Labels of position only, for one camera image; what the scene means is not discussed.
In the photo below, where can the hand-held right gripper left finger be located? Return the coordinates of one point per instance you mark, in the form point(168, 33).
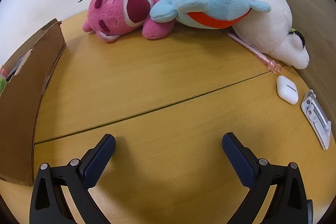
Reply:
point(101, 158)

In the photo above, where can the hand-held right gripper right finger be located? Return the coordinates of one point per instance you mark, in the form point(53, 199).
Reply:
point(237, 158)

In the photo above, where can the cardboard box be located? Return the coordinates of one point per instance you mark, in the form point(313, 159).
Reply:
point(21, 108)

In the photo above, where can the wooden desktop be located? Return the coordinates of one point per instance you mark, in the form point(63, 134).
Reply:
point(157, 69)

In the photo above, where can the white earbuds case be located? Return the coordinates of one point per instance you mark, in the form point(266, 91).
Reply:
point(286, 90)

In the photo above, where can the white grey phone stand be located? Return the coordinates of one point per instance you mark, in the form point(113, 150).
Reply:
point(319, 119)

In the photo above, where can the pink pen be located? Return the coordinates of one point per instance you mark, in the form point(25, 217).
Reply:
point(252, 52)

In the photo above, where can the white dog plush toy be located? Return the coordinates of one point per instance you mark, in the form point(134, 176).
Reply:
point(267, 29)

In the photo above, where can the pink bear plush toy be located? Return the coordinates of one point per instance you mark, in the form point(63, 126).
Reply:
point(118, 11)

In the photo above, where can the blue plush toy red band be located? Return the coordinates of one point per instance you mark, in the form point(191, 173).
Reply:
point(218, 1)

